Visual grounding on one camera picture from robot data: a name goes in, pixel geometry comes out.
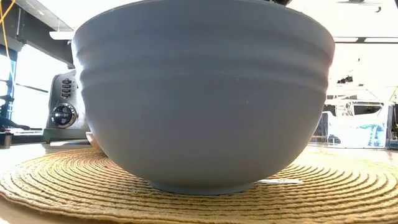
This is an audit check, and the round woven straw placemat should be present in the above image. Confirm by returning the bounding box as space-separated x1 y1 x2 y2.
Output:
0 146 398 224

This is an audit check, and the yellow cable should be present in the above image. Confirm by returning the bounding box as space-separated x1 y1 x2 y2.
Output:
0 0 16 82

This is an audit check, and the large blue ceramic bowl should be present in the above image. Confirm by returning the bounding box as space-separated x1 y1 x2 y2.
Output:
70 0 336 196

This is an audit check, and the stainless steel four-slot toaster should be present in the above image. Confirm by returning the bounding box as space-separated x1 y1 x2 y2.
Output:
42 70 91 144

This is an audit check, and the white light fixture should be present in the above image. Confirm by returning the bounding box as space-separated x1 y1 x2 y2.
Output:
49 30 75 40

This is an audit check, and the blue vertical post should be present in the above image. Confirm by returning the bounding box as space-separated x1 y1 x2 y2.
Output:
7 46 18 122

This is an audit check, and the black metal table frame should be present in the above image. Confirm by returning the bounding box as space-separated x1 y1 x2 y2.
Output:
11 133 45 145

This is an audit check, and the clear plastic bin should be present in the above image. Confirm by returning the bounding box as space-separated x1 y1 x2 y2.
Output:
322 101 390 149

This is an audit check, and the black background equipment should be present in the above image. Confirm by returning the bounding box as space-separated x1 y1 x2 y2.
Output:
0 95 30 131

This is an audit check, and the dark metal overhead beam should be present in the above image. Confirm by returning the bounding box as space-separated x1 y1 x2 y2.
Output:
0 0 75 69

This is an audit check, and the pink plate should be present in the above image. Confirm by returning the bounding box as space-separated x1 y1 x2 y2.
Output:
85 131 103 152

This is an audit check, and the black background rack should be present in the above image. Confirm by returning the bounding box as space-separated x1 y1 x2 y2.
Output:
387 104 398 141

